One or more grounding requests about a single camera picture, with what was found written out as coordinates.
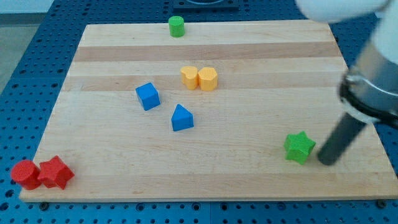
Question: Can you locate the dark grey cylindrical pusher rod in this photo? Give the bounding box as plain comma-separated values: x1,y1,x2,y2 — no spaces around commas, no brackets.
317,113,367,166

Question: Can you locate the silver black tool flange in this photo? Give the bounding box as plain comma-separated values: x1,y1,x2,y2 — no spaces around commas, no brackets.
339,41,397,128

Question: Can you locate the green star block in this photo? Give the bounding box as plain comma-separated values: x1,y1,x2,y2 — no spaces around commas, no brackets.
284,131,316,165

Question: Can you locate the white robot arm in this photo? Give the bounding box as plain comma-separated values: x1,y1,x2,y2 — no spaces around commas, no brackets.
296,0,397,166

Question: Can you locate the yellow hexagon block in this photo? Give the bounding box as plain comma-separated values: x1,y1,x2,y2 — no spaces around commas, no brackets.
198,67,218,91

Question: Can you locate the red star block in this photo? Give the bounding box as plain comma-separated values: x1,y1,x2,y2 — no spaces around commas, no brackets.
37,156,75,190

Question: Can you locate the wooden board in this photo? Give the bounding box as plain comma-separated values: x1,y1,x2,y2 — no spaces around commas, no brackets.
20,20,397,202

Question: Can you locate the blue triangle block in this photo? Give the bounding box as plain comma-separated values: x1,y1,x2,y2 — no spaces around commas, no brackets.
171,104,194,131

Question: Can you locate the yellow heart block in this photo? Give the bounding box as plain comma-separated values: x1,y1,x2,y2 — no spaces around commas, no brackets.
180,66,198,90

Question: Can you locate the green cylinder block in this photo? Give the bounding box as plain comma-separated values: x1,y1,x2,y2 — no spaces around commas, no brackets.
168,16,185,37

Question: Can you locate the blue cube block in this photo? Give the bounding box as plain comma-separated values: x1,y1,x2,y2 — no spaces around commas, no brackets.
136,82,160,111

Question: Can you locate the red cylinder block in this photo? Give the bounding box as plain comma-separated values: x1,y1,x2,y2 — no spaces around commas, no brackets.
11,160,41,190

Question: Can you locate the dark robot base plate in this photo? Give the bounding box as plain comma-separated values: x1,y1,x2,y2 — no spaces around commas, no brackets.
172,0,239,11

